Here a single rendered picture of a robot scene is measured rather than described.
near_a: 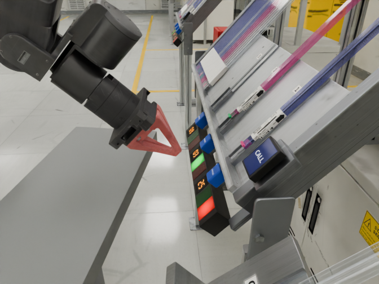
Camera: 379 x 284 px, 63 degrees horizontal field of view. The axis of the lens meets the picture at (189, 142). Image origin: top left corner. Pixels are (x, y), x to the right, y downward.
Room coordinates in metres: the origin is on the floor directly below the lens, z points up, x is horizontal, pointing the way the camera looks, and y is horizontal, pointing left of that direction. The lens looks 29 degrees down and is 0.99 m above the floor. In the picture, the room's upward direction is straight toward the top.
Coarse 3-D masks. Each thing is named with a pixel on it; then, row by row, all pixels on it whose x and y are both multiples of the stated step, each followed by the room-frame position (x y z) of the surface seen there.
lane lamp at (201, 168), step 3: (204, 162) 0.51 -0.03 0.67; (201, 165) 0.51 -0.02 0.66; (204, 165) 0.50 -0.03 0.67; (198, 168) 0.51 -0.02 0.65; (201, 168) 0.50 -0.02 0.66; (204, 168) 0.49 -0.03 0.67; (192, 171) 0.52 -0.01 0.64; (195, 171) 0.51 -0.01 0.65; (198, 171) 0.50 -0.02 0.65; (201, 171) 0.49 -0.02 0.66; (192, 174) 0.51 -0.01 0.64; (195, 174) 0.50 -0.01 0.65; (198, 174) 0.49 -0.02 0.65; (195, 177) 0.49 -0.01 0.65
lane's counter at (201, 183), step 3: (204, 177) 0.47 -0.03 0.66; (201, 180) 0.47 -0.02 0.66; (204, 180) 0.46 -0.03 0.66; (207, 180) 0.45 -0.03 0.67; (198, 183) 0.47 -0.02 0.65; (201, 183) 0.46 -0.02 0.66; (204, 183) 0.45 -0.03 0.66; (207, 183) 0.45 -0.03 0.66; (195, 186) 0.47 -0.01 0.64; (198, 186) 0.46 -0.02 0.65; (201, 186) 0.45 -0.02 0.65; (204, 186) 0.45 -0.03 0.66; (195, 189) 0.46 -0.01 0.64; (198, 189) 0.45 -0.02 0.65; (201, 189) 0.44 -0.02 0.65; (198, 192) 0.44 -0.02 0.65
